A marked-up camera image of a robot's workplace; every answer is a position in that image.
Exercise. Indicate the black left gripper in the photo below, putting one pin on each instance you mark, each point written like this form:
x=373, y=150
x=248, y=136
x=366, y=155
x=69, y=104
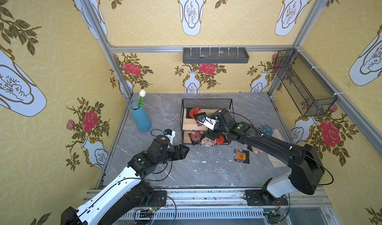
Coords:
x=174, y=153

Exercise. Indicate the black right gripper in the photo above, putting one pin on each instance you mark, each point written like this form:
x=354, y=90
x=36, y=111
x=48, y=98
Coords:
x=211, y=134

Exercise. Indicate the red label tea bag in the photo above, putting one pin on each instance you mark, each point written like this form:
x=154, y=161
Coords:
x=191, y=112

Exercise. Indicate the pink label black tea bag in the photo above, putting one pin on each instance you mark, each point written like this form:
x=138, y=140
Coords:
x=200, y=118

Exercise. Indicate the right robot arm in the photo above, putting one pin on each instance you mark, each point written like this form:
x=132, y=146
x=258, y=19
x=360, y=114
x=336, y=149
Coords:
x=305, y=164

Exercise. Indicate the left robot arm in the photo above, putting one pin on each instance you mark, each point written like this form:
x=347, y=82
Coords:
x=129, y=189

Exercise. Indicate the red tea bag lower shelf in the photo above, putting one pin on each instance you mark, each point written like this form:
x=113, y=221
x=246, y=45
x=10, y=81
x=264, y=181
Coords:
x=219, y=141

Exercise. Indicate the blue vase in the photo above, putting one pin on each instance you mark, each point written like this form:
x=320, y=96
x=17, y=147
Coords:
x=140, y=116

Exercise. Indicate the blue garden hand rake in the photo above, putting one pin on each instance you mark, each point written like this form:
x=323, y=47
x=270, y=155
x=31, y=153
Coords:
x=265, y=129

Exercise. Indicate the white tulip flower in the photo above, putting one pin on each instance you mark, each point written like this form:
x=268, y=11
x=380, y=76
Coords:
x=142, y=94

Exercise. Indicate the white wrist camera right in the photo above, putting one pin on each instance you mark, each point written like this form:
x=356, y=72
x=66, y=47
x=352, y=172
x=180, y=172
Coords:
x=211, y=122

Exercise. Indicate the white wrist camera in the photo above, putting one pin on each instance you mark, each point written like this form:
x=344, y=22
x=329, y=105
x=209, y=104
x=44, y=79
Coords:
x=211, y=122
x=170, y=134

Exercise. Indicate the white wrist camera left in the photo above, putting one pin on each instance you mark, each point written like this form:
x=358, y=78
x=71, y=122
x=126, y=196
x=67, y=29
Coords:
x=170, y=134

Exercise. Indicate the black wire mesh shelf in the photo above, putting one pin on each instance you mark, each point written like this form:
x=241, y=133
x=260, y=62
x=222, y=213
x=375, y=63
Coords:
x=209, y=106

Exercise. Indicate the grey wall rack tray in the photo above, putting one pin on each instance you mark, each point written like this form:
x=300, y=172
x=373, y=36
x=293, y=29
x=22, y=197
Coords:
x=215, y=55

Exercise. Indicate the black wire wall basket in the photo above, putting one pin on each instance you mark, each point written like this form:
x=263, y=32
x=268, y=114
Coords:
x=307, y=89

